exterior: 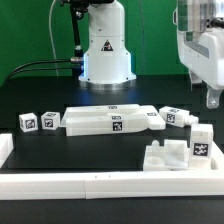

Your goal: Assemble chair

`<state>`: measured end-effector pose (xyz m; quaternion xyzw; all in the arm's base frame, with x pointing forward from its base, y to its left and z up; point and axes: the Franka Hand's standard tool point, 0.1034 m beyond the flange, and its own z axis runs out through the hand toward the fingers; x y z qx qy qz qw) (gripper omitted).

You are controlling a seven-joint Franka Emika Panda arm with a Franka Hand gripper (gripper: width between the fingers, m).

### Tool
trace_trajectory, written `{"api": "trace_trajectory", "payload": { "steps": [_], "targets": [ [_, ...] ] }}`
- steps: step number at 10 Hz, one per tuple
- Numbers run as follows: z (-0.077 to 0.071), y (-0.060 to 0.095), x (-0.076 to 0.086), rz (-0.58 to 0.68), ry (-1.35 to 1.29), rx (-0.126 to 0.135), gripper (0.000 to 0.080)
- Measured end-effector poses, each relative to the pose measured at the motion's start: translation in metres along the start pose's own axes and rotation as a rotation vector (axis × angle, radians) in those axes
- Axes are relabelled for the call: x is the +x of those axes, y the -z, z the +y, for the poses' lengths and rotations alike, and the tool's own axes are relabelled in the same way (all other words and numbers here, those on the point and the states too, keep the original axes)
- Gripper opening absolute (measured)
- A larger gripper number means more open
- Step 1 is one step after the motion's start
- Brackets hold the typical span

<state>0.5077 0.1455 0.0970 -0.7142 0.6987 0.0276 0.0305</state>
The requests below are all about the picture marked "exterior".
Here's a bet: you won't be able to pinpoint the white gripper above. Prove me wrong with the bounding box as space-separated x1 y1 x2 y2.
177 28 224 109

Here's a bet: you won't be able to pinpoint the white chair seat block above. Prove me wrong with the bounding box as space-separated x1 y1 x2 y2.
143 139 189 171

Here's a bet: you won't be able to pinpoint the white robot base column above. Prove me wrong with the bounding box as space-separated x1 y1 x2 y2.
79 0 136 90

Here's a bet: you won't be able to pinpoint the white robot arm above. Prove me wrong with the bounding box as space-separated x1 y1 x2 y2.
173 0 224 109

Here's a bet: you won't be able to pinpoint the white tagged cube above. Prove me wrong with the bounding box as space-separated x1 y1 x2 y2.
19 113 38 132
41 112 60 130

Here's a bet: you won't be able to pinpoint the white left fence piece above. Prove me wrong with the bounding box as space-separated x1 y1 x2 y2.
0 133 14 168

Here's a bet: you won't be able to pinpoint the white L-shaped fence rail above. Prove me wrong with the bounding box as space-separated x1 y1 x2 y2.
0 146 224 200

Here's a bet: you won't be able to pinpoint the white chair back frame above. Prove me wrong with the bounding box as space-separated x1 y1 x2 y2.
64 105 167 137

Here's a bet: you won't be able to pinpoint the grey hanging cable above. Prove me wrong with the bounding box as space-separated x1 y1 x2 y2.
48 0 60 78

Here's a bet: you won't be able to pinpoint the black cables at base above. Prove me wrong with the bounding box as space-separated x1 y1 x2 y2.
5 56 84 83

